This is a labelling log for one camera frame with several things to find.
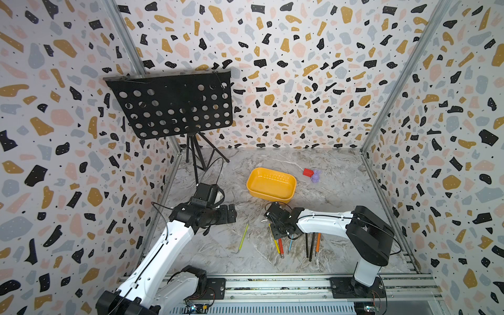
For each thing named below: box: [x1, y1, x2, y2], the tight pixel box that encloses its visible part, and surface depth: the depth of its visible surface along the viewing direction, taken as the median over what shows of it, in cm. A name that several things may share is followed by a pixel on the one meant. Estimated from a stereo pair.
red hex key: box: [278, 238, 285, 259], surface depth 85 cm
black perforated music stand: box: [103, 69, 234, 186], surface depth 78 cm
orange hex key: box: [316, 232, 321, 253], surface depth 87 cm
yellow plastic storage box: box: [246, 167, 297, 205], surface depth 108 cm
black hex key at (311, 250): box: [309, 232, 316, 262], surface depth 85 cm
